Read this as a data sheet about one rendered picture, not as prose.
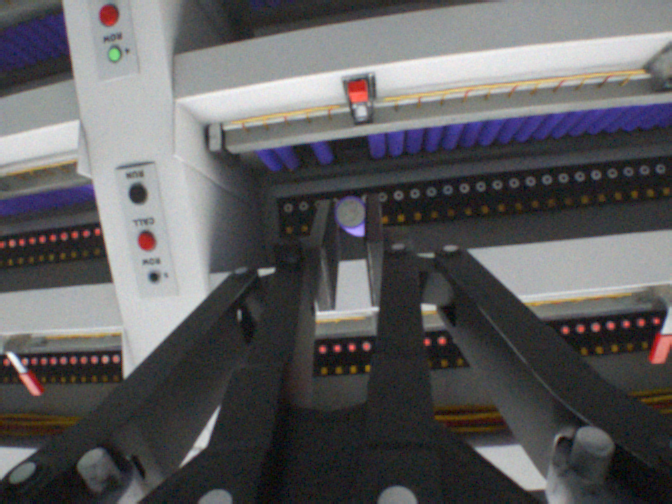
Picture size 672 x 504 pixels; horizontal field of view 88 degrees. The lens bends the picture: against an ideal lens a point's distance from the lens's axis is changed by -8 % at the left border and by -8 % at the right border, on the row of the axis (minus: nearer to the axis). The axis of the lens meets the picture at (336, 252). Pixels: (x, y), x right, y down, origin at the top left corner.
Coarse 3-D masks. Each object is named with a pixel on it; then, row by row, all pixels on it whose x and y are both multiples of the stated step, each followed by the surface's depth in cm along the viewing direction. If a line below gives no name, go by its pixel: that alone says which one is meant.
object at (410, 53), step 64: (512, 0) 28; (576, 0) 27; (640, 0) 27; (192, 64) 32; (256, 64) 31; (320, 64) 30; (384, 64) 29; (448, 64) 29; (512, 64) 30; (576, 64) 30; (640, 64) 30; (192, 128) 34; (320, 192) 49
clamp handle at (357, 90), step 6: (348, 84) 24; (354, 84) 24; (360, 84) 24; (348, 90) 25; (354, 90) 24; (360, 90) 24; (366, 90) 24; (354, 96) 25; (360, 96) 26; (366, 96) 26; (354, 102) 28; (360, 102) 29; (366, 102) 30; (360, 108) 31; (366, 108) 31; (360, 114) 31; (366, 114) 31
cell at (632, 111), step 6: (630, 108) 35; (636, 108) 35; (642, 108) 34; (624, 114) 36; (630, 114) 36; (636, 114) 36; (618, 120) 38; (624, 120) 37; (606, 126) 40; (612, 126) 39; (618, 126) 39
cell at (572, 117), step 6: (570, 114) 36; (576, 114) 35; (582, 114) 35; (564, 120) 37; (570, 120) 37; (576, 120) 37; (558, 126) 39; (564, 126) 38; (570, 126) 38; (552, 132) 40; (558, 132) 40; (564, 132) 39
